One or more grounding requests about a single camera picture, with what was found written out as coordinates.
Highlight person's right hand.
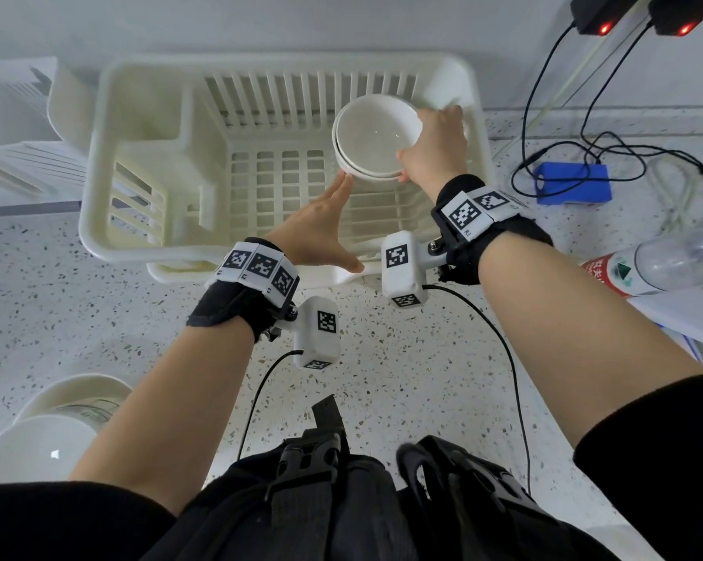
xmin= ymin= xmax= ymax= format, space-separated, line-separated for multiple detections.
xmin=396 ymin=104 xmax=469 ymax=205

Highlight person's left hand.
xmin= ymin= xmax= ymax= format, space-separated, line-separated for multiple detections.
xmin=264 ymin=171 xmax=365 ymax=274

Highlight white plastic dish rack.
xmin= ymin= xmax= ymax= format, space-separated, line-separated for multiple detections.
xmin=77 ymin=51 xmax=495 ymax=270

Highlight person's right forearm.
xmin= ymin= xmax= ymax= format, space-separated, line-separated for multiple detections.
xmin=478 ymin=230 xmax=703 ymax=448

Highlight person's left forearm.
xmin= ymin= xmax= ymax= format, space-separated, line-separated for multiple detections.
xmin=68 ymin=318 xmax=256 ymax=515

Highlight blue box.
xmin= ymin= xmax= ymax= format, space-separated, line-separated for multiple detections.
xmin=532 ymin=161 xmax=614 ymax=206

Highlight clear bottle with red label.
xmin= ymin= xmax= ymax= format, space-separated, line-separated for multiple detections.
xmin=580 ymin=222 xmax=703 ymax=298

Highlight white slatted rack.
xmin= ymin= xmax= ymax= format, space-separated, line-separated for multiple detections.
xmin=0 ymin=63 xmax=98 ymax=200

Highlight black chest pack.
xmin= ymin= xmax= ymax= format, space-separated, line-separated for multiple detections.
xmin=143 ymin=393 xmax=621 ymax=561

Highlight white flat box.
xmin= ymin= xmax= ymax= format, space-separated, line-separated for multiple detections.
xmin=626 ymin=288 xmax=703 ymax=352

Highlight black shirt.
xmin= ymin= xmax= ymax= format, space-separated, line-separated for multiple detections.
xmin=0 ymin=373 xmax=703 ymax=561

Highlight black power cable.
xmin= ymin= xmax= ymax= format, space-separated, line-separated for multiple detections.
xmin=579 ymin=21 xmax=703 ymax=214
xmin=509 ymin=23 xmax=647 ymax=185

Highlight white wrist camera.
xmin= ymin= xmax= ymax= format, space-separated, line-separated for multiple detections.
xmin=275 ymin=295 xmax=342 ymax=371
xmin=381 ymin=230 xmax=449 ymax=309

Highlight black wrist strap with markers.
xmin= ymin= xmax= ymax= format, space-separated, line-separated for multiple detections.
xmin=186 ymin=237 xmax=301 ymax=344
xmin=430 ymin=173 xmax=554 ymax=286

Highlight black camera cable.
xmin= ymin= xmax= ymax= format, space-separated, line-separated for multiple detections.
xmin=422 ymin=284 xmax=532 ymax=497
xmin=236 ymin=350 xmax=305 ymax=462

